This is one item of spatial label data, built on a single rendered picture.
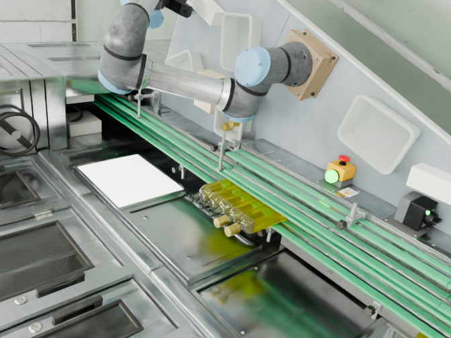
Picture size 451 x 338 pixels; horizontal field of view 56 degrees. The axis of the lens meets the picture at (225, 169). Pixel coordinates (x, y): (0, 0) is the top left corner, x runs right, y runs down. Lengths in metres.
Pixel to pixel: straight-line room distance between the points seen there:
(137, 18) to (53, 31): 3.81
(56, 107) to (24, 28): 2.85
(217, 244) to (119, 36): 0.78
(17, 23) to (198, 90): 3.74
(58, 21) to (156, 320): 4.17
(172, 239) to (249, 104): 0.56
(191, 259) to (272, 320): 0.34
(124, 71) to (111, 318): 0.73
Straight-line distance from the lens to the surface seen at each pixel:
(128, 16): 1.33
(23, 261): 1.60
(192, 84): 1.39
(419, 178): 1.36
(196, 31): 2.07
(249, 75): 1.35
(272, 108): 1.73
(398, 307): 1.39
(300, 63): 1.45
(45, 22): 5.07
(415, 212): 1.37
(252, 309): 1.40
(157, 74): 1.37
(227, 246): 1.57
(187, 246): 1.55
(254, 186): 1.59
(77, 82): 2.22
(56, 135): 2.27
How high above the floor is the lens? 2.00
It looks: 38 degrees down
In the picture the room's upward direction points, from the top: 105 degrees counter-clockwise
